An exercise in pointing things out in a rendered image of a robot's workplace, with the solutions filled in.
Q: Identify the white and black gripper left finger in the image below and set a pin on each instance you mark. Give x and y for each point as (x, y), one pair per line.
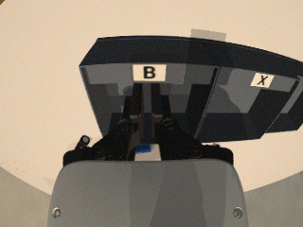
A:
(122, 140)

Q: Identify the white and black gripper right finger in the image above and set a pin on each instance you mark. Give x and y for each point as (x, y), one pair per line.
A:
(177, 144)

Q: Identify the dark grey rack of three bins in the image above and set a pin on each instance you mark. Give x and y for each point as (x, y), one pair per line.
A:
(253, 85)

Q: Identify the black aa battery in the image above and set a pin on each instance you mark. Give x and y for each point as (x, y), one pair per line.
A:
(83, 142)

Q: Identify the blue aa battery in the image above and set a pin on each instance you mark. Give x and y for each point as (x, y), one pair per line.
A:
(144, 148)

